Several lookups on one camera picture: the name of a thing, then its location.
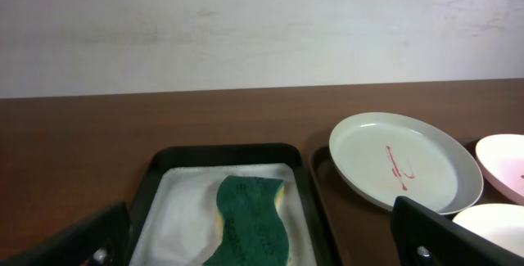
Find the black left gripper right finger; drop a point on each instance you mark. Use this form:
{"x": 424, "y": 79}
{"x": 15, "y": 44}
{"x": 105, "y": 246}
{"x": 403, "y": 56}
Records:
{"x": 424, "y": 237}

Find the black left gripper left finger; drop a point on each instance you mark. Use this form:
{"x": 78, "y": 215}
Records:
{"x": 106, "y": 230}

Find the cream white plate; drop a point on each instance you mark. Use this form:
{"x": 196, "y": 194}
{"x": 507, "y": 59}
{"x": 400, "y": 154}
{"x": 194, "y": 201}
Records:
{"x": 501, "y": 224}

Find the grey-green plate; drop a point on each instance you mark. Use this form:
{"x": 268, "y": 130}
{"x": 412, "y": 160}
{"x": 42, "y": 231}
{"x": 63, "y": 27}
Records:
{"x": 382, "y": 156}

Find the pink plate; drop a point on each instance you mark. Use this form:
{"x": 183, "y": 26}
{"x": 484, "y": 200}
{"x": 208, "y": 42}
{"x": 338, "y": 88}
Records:
{"x": 500, "y": 158}

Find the green yellow sponge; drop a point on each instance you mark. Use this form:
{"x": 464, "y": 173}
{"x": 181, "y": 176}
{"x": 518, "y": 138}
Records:
{"x": 253, "y": 233}

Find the white cloth in tray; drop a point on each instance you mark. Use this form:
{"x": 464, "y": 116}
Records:
{"x": 182, "y": 225}

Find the black small tray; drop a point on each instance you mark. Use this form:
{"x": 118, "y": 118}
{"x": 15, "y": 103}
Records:
{"x": 323, "y": 244}

